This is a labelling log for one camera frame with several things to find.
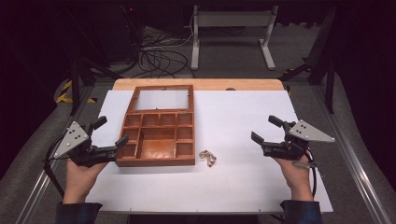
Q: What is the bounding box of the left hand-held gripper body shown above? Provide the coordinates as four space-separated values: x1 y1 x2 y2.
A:
53 120 119 168

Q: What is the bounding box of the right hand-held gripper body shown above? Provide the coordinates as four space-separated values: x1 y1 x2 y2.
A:
262 119 336 161

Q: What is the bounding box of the wooden compartment box with lid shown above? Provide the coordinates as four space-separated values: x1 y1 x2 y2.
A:
116 84 197 168

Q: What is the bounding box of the small bead bracelet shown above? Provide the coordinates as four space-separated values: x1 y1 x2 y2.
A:
199 149 219 168

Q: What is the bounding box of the person's left hand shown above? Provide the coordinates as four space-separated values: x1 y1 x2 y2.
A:
63 158 108 205

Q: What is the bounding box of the person's right hand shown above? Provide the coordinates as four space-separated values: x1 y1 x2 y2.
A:
273 155 314 203

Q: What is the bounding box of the white table mat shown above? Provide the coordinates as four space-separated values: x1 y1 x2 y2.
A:
85 90 334 215

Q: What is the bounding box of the black metal stand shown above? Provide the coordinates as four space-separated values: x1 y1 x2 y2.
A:
278 6 338 115
64 8 123 117

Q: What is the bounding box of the white metal stand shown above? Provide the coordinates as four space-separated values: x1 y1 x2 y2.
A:
190 5 279 72

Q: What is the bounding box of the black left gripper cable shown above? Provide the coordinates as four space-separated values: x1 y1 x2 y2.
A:
42 133 67 200

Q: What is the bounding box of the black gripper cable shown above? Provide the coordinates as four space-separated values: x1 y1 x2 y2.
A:
42 133 67 200
292 148 319 200

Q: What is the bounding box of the aluminium rail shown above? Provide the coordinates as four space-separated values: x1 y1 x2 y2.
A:
312 84 387 224
14 85 96 224

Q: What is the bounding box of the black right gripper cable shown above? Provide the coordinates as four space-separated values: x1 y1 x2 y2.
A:
292 148 319 200

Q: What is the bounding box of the bundle of black floor cables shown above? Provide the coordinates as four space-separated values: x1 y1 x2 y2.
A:
135 29 198 79

